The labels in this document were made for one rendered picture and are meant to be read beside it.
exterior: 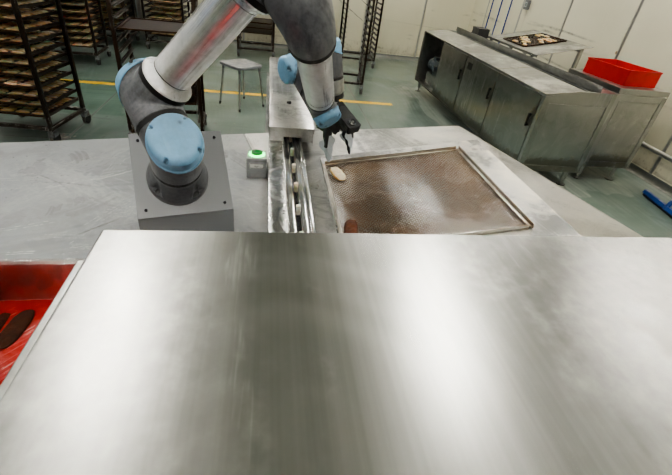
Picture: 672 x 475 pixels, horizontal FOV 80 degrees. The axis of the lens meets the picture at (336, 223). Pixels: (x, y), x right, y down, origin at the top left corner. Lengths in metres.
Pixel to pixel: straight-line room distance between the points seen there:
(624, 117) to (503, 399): 4.20
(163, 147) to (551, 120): 3.27
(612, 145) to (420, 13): 5.08
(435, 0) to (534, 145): 5.30
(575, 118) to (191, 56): 3.37
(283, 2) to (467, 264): 0.56
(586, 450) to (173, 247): 0.28
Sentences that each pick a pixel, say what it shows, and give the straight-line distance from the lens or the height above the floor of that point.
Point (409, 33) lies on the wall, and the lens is 8.56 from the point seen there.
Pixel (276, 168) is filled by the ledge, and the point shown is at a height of 0.86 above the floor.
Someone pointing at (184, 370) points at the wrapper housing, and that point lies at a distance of 0.24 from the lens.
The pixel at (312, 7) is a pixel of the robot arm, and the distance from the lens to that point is 0.76.
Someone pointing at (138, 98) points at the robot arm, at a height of 1.20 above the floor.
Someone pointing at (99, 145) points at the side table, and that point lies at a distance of 1.74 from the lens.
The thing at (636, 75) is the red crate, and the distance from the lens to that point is 4.41.
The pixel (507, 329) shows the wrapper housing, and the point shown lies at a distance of 0.30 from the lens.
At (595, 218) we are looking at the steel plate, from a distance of 1.72.
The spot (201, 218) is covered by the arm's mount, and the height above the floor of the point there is 0.88.
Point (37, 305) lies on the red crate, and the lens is 1.05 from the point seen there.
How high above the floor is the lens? 1.49
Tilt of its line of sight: 33 degrees down
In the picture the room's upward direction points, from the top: 8 degrees clockwise
